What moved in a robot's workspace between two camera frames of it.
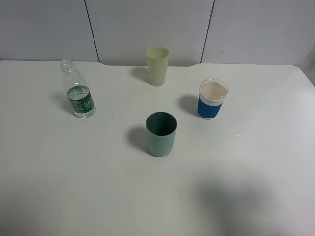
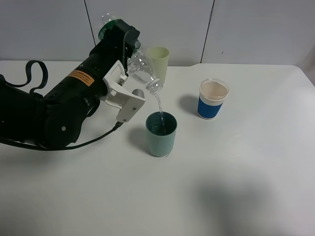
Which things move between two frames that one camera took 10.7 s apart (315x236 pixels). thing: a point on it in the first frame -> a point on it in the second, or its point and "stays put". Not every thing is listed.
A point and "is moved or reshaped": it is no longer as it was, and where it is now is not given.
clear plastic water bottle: x=78 y=89 is moved or reshaped
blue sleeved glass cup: x=212 y=94 stays put
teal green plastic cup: x=161 y=127 stays put
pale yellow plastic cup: x=157 y=58 stays put
